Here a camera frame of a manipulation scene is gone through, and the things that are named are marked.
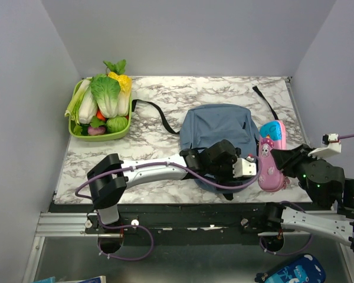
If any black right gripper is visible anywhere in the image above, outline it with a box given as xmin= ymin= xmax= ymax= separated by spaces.
xmin=270 ymin=142 xmax=323 ymax=206

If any pink cartoon pencil case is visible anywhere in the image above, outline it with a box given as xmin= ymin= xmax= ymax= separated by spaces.
xmin=258 ymin=120 xmax=289 ymax=193

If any blue student backpack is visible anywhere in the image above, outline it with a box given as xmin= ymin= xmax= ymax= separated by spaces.
xmin=131 ymin=85 xmax=280 ymax=201

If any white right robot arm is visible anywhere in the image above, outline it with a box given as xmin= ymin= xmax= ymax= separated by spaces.
xmin=259 ymin=142 xmax=354 ymax=252

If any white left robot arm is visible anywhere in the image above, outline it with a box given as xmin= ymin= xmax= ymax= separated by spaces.
xmin=87 ymin=139 xmax=241 ymax=233

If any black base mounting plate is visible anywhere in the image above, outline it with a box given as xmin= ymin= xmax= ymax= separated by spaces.
xmin=48 ymin=203 xmax=283 ymax=247

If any round green cabbage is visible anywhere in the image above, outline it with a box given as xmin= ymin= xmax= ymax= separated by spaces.
xmin=106 ymin=116 xmax=128 ymax=133

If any blue shark pencil case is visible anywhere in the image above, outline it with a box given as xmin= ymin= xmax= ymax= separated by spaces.
xmin=254 ymin=254 xmax=326 ymax=283

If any green vegetable basket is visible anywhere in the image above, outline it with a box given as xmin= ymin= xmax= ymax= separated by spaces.
xmin=65 ymin=77 xmax=132 ymax=142

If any purple onion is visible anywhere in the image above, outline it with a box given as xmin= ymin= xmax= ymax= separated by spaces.
xmin=87 ymin=126 xmax=106 ymax=136

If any orange carrot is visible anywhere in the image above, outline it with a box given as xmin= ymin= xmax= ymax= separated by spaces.
xmin=96 ymin=110 xmax=106 ymax=121

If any green leaf napa cabbage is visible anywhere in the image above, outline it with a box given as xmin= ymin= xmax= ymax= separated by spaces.
xmin=90 ymin=75 xmax=121 ymax=118

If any yellow leaf napa cabbage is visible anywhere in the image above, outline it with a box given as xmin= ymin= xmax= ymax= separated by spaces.
xmin=103 ymin=60 xmax=132 ymax=117

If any white green leek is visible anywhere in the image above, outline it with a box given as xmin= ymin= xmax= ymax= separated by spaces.
xmin=64 ymin=79 xmax=91 ymax=124

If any blue book at bottom edge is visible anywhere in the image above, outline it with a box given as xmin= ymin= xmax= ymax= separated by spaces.
xmin=33 ymin=276 xmax=107 ymax=283

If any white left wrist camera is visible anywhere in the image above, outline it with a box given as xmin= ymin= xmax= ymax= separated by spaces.
xmin=232 ymin=156 xmax=257 ymax=178

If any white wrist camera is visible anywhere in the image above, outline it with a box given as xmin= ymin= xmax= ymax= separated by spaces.
xmin=232 ymin=156 xmax=257 ymax=178
xmin=308 ymin=133 xmax=342 ymax=159

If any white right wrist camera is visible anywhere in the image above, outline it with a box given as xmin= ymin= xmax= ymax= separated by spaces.
xmin=308 ymin=133 xmax=342 ymax=159

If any aluminium rail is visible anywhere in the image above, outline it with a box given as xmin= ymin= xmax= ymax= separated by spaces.
xmin=35 ymin=213 xmax=94 ymax=237

